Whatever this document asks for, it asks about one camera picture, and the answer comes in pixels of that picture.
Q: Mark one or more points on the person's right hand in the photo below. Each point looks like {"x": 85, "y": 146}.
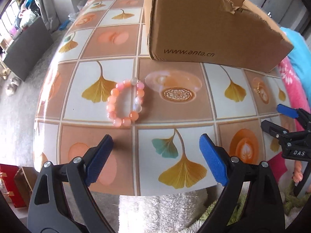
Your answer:
{"x": 298, "y": 172}

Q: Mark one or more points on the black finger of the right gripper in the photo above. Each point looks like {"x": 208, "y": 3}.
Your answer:
{"x": 280, "y": 132}

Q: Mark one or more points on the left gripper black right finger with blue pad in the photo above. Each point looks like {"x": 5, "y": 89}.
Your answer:
{"x": 263, "y": 209}

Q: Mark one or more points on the patterned tablecloth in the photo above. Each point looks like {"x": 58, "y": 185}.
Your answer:
{"x": 102, "y": 82}

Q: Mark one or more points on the dark grey cabinet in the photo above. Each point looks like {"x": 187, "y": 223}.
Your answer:
{"x": 23, "y": 54}

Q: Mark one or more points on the gold ring earring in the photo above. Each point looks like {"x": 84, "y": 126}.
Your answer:
{"x": 258, "y": 88}

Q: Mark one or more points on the pink floral blanket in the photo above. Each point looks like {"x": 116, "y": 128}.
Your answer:
{"x": 297, "y": 98}

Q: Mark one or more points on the pair of shoes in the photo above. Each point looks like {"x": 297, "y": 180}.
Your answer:
{"x": 12, "y": 86}

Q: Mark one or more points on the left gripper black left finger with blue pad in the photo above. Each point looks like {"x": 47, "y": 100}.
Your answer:
{"x": 49, "y": 210}

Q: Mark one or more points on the light blue blanket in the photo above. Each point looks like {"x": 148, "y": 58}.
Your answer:
{"x": 300, "y": 59}

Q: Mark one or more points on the red box on floor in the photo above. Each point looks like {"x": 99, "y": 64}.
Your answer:
{"x": 8, "y": 173}

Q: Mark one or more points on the white fluffy rug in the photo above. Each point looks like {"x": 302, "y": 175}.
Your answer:
{"x": 184, "y": 212}

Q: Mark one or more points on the small cardboard box on floor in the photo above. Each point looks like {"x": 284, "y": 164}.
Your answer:
{"x": 25, "y": 179}

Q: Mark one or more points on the brown cardboard box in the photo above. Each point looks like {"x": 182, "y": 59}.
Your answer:
{"x": 234, "y": 33}

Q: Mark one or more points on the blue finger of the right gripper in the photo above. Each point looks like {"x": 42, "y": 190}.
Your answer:
{"x": 288, "y": 111}

